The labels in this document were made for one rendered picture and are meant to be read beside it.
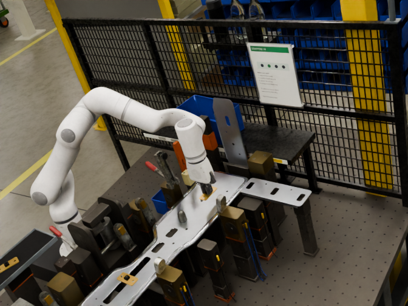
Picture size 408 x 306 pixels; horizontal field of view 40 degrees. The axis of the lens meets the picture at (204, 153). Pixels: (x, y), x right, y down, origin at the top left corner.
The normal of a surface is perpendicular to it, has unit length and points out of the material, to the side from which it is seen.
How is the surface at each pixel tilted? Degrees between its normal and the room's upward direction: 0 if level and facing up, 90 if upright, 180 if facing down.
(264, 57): 90
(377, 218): 0
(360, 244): 0
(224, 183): 0
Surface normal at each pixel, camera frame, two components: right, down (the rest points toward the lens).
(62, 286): -0.25, -0.81
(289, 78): -0.58, 0.57
